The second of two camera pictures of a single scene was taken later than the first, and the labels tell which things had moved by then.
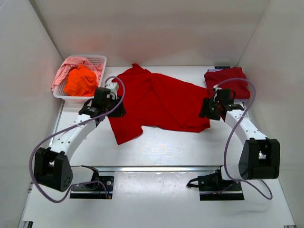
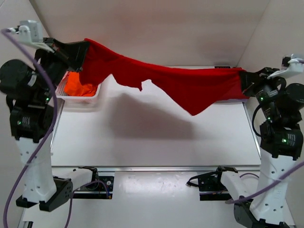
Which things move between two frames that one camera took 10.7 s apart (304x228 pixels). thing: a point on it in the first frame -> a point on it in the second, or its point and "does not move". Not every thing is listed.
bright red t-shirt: (154, 99) -> (195, 89)
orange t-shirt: (81, 81) does not move
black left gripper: (120, 111) -> (79, 50)
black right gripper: (204, 112) -> (248, 80)
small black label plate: (221, 67) does not move
